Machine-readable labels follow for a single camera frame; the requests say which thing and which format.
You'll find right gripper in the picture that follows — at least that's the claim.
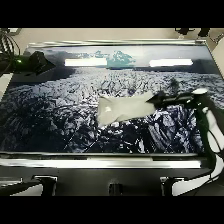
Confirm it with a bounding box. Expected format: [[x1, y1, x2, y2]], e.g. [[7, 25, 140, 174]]
[[146, 90, 168, 106]]

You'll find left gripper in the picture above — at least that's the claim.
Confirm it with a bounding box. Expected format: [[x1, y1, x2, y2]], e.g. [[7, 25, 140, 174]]
[[28, 50, 57, 76]]

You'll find light grey garment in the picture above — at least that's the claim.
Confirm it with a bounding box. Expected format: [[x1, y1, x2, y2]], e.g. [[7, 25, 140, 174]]
[[96, 91, 158, 128]]

